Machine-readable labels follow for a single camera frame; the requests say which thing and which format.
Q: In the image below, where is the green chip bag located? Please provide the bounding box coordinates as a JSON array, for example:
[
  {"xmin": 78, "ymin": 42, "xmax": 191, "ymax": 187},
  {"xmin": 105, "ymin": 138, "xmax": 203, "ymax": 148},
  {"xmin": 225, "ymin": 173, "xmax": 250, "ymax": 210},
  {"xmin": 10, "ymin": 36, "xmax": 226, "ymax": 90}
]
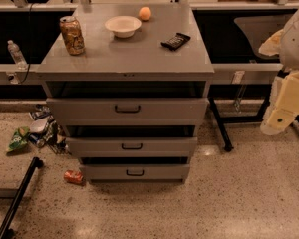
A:
[{"xmin": 7, "ymin": 126, "xmax": 30, "ymax": 153}]

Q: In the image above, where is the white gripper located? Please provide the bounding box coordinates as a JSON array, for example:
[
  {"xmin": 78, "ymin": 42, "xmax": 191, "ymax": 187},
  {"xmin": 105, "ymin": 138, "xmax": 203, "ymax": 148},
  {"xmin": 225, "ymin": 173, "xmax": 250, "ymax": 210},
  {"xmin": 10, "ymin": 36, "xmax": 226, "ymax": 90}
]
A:
[{"xmin": 260, "ymin": 70, "xmax": 299, "ymax": 135}]

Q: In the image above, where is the black cable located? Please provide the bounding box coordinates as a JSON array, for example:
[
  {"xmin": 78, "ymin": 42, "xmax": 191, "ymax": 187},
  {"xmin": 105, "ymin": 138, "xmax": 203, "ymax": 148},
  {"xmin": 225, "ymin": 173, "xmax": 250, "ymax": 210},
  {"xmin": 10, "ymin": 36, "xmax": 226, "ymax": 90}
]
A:
[{"xmin": 19, "ymin": 3, "xmax": 36, "ymax": 84}]

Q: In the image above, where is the white wall socket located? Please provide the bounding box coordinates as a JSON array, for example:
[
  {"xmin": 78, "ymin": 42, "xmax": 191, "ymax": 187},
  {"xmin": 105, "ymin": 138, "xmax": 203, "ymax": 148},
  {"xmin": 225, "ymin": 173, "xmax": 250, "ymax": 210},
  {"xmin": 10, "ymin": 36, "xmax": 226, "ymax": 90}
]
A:
[{"xmin": 7, "ymin": 73, "xmax": 20, "ymax": 85}]

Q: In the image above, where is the orange fruit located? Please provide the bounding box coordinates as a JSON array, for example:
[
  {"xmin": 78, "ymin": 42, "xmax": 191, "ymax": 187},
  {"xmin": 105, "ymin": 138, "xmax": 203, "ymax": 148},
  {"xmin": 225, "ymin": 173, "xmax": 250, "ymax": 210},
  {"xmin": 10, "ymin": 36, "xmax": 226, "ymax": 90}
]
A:
[{"xmin": 139, "ymin": 7, "xmax": 151, "ymax": 21}]

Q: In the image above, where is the black table leg frame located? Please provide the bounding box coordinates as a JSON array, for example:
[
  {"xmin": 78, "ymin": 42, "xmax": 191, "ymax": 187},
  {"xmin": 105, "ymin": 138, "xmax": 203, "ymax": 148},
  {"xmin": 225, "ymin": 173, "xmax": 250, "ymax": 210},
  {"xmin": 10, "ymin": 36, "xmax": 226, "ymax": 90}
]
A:
[{"xmin": 208, "ymin": 69, "xmax": 299, "ymax": 153}]

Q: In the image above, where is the dark chair seat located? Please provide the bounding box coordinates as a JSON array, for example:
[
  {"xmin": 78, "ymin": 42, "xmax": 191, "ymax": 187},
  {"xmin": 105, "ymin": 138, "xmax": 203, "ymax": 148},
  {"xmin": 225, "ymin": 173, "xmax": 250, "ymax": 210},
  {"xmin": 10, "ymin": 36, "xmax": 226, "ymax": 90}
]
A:
[{"xmin": 234, "ymin": 14, "xmax": 292, "ymax": 60}]

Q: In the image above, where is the crushed orange can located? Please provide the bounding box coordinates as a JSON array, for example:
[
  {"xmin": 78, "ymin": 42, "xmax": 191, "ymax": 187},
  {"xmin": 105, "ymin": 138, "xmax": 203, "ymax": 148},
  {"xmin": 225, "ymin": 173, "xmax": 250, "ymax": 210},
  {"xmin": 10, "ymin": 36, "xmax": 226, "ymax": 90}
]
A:
[{"xmin": 64, "ymin": 170, "xmax": 84, "ymax": 185}]

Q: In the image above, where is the grey metal drawer cabinet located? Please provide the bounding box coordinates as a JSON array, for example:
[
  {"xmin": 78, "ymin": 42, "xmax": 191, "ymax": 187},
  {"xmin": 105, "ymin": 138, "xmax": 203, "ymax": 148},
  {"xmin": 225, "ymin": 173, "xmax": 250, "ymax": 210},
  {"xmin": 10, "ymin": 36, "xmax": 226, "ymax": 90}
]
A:
[{"xmin": 35, "ymin": 2, "xmax": 215, "ymax": 184}]

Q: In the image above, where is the black snack bar wrapper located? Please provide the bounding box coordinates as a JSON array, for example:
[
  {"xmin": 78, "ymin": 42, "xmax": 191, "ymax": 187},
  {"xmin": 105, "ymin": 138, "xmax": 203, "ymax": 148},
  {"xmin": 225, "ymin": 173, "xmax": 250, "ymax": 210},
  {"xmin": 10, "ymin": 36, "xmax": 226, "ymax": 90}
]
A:
[{"xmin": 160, "ymin": 33, "xmax": 190, "ymax": 51}]

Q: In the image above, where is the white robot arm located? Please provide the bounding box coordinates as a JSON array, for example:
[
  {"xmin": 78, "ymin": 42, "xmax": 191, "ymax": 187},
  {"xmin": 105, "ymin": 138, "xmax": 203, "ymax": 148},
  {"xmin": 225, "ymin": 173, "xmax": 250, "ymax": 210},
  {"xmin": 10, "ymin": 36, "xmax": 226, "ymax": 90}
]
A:
[{"xmin": 259, "ymin": 9, "xmax": 299, "ymax": 135}]

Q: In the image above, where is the pile of floor litter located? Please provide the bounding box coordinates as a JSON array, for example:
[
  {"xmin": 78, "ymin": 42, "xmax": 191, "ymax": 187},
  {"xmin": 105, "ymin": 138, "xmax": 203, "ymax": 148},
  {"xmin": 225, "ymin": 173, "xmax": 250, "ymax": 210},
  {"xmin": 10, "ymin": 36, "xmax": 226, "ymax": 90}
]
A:
[{"xmin": 28, "ymin": 105, "xmax": 68, "ymax": 154}]

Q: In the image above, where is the black stand leg left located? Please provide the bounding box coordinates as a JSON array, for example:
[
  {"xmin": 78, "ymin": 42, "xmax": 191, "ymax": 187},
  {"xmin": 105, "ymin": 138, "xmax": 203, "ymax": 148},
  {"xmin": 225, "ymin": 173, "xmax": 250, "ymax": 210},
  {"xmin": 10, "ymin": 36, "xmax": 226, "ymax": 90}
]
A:
[{"xmin": 0, "ymin": 157, "xmax": 44, "ymax": 239}]

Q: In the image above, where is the clear plastic water bottle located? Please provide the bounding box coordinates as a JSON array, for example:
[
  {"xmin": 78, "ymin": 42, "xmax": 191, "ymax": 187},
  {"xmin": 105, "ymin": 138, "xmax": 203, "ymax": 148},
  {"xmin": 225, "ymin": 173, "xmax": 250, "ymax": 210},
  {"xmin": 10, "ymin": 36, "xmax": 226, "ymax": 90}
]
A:
[{"xmin": 7, "ymin": 40, "xmax": 28, "ymax": 70}]

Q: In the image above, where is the white bowl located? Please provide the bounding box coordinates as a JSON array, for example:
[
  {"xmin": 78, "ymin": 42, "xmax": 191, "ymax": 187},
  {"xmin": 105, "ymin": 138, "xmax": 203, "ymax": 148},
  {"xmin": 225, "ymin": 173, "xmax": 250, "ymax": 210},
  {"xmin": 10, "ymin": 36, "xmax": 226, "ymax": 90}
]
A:
[{"xmin": 105, "ymin": 16, "xmax": 142, "ymax": 38}]

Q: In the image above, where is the grey bottom drawer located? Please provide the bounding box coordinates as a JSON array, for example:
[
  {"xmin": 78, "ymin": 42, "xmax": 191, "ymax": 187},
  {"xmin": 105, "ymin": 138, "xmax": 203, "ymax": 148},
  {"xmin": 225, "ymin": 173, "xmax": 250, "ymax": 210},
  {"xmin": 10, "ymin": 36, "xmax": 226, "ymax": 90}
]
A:
[{"xmin": 80, "ymin": 164, "xmax": 190, "ymax": 181}]

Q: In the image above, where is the gold drink can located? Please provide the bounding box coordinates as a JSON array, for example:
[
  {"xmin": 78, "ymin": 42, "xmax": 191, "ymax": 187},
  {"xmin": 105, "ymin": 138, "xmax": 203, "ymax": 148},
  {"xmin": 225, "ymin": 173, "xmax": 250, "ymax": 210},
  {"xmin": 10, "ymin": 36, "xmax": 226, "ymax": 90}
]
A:
[{"xmin": 59, "ymin": 16, "xmax": 85, "ymax": 56}]

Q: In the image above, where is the grey top drawer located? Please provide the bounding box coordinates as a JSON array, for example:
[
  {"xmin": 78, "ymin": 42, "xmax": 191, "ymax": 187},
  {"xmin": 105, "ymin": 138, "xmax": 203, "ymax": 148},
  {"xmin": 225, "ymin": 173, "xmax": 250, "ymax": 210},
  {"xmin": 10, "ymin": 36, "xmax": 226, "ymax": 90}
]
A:
[{"xmin": 47, "ymin": 98, "xmax": 207, "ymax": 125}]

